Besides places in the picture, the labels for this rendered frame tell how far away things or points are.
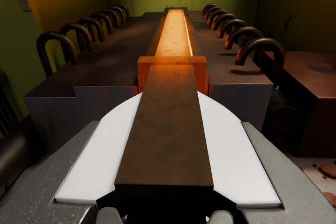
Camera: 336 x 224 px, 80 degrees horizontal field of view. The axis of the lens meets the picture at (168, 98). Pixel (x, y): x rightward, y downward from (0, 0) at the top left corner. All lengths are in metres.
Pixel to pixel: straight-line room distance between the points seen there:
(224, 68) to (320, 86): 0.08
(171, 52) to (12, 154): 0.15
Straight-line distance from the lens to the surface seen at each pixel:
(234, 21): 0.26
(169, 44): 0.20
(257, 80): 0.17
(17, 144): 0.22
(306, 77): 0.23
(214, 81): 0.16
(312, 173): 0.22
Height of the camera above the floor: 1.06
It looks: 30 degrees down
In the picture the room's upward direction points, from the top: 1 degrees counter-clockwise
